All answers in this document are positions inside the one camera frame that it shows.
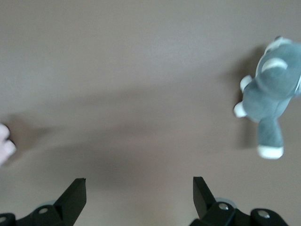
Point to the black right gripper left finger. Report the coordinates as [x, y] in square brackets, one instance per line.
[70, 202]

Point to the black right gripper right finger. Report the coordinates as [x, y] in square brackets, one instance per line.
[204, 202]

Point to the white and pink plush dog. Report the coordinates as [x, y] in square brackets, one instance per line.
[4, 146]

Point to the grey and white plush husky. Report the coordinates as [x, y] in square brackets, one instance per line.
[270, 94]

